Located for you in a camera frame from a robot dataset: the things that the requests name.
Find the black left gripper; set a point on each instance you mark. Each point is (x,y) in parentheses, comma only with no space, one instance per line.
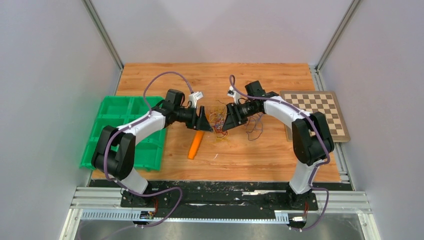
(200,123)

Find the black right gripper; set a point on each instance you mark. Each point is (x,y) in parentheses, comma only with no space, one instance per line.
(234,117)

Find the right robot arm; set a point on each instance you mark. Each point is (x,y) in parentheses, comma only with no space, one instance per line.
(311,137)

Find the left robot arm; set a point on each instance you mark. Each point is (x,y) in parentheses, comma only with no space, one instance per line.
(114,153)

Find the orange toy microphone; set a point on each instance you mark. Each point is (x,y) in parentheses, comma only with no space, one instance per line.
(195,145)

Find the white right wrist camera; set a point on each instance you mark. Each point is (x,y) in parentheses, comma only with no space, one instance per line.
(234,94)

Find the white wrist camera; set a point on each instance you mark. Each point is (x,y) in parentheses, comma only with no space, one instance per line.
(234,94)
(194,97)

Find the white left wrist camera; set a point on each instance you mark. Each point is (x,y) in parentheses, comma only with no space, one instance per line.
(194,97)

